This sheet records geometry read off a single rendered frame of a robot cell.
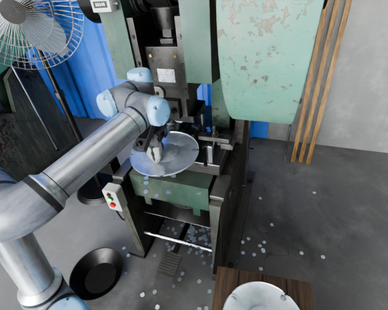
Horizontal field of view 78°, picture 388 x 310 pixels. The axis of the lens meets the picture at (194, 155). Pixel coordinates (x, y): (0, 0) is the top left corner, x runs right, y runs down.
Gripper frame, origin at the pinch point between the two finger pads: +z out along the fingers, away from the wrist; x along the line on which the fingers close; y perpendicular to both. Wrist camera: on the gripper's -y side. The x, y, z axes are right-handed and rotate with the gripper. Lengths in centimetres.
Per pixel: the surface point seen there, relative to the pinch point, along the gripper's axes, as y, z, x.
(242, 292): -21, 41, -40
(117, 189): -3.7, 17.2, 20.5
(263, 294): -19, 41, -47
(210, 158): 14.6, 6.3, -18.0
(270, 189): 76, 79, -46
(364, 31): 144, -16, -90
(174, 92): 20.1, -20.3, -2.6
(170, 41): 24.2, -38.3, -1.5
